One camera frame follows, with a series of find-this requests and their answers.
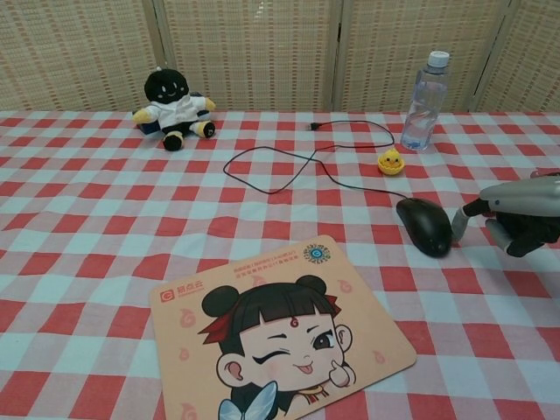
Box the black plush doll white coat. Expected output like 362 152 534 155
132 67 217 152

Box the yellow chick toy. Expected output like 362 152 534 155
377 147 404 175

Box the black computer mouse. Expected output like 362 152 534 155
395 197 453 258

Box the cartoon girl mouse pad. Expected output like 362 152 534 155
148 234 417 420

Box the black mouse cable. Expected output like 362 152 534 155
223 120 411 203

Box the woven bamboo folding screen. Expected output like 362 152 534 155
0 0 560 114

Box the clear plastic water bottle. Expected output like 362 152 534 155
400 50 452 152

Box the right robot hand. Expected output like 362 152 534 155
450 174 560 258

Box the red white checkered tablecloth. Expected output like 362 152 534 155
0 108 560 420

